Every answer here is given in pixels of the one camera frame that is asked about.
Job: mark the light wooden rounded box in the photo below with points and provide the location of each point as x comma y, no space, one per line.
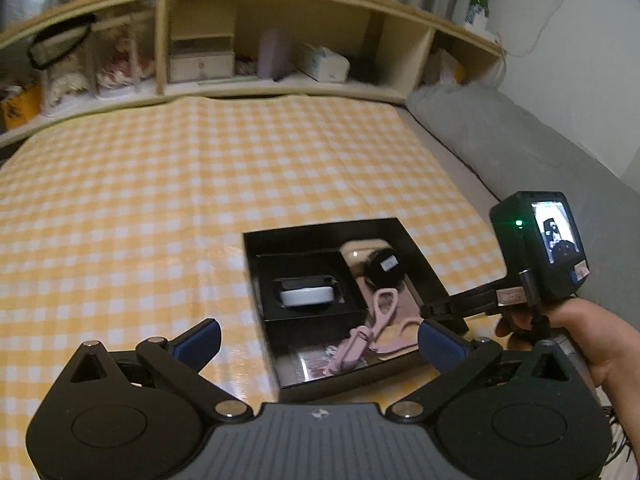
352,255

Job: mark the white tissue box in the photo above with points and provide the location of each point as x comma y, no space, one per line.
325,65

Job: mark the small white box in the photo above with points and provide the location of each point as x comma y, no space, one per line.
482,25

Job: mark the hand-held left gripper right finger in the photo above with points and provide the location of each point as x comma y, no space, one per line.
442,345

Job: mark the clear case with white doll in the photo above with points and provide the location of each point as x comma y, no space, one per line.
67,80

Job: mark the large black tray box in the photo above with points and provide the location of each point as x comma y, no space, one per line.
300,240

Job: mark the purple box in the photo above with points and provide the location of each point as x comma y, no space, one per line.
272,55

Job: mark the cream printed clothing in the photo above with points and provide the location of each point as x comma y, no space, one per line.
625,440

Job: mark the white earbuds case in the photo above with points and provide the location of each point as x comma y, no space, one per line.
306,294

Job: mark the clear nail tip case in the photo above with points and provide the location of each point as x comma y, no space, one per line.
317,365

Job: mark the yellow box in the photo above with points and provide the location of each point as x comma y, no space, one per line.
20,107

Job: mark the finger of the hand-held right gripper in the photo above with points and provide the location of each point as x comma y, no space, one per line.
465,305

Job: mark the black round jar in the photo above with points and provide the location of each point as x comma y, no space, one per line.
382,267

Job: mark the clear case with pink doll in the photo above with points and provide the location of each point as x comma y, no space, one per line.
125,65

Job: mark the small black box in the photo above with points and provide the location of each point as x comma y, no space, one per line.
310,262

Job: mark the white plastic bag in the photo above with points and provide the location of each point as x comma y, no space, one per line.
452,67

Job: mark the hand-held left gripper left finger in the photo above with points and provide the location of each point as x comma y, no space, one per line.
197,345

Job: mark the white drawer box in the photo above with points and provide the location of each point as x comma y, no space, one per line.
200,62

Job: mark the person's right hand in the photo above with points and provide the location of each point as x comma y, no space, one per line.
580,325

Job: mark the person's right forearm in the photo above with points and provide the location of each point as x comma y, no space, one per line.
620,355

